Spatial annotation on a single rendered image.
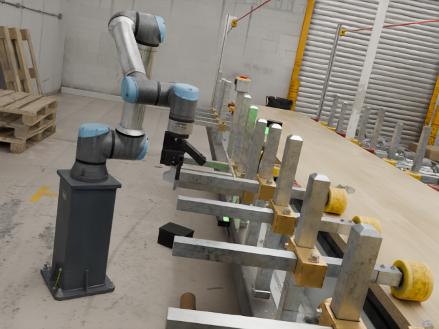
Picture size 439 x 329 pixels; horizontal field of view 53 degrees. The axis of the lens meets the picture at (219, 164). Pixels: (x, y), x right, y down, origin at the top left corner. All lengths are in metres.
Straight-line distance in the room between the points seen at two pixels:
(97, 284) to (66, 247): 0.30
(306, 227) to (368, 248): 0.26
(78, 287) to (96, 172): 0.62
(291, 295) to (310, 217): 0.18
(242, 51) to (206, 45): 0.76
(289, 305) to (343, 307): 0.30
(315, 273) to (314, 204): 0.13
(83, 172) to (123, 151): 0.22
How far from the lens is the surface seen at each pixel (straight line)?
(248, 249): 0.88
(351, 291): 0.70
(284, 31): 9.68
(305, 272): 0.87
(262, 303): 1.24
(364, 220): 1.19
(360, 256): 0.68
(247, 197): 1.59
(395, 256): 1.24
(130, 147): 2.26
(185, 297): 2.40
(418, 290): 0.99
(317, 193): 0.89
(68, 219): 2.29
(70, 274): 2.42
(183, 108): 1.51
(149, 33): 2.10
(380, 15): 3.41
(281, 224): 1.10
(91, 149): 2.24
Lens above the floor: 1.32
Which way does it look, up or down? 14 degrees down
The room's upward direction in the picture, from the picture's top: 10 degrees clockwise
